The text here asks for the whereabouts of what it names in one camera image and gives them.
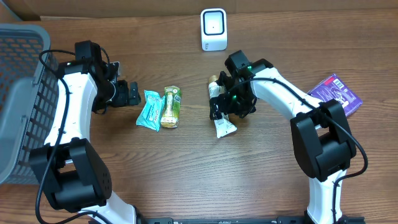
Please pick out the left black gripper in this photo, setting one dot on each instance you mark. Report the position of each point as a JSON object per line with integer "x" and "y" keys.
{"x": 125, "y": 93}

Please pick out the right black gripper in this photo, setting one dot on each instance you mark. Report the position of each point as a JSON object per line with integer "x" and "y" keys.
{"x": 227, "y": 99}

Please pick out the white bamboo print tube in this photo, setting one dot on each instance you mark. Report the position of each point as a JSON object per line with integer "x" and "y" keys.
{"x": 223, "y": 125}

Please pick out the teal plastic packet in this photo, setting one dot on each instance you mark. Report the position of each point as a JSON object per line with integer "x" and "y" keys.
{"x": 152, "y": 111}

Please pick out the green yellow snack packet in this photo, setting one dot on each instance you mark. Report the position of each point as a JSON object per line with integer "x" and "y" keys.
{"x": 171, "y": 113}

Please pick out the purple Carefree pad pack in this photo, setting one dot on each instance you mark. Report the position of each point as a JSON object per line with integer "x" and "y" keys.
{"x": 334, "y": 88}

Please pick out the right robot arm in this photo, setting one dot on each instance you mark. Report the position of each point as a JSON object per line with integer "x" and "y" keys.
{"x": 321, "y": 137}

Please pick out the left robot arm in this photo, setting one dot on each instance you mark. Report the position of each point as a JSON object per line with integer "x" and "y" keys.
{"x": 70, "y": 172}

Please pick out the white barcode scanner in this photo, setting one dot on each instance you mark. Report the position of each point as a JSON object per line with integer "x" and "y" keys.
{"x": 214, "y": 33}

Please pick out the grey plastic basket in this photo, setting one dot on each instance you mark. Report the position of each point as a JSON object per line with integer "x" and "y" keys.
{"x": 29, "y": 94}

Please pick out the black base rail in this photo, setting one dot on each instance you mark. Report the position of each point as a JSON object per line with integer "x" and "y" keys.
{"x": 278, "y": 220}

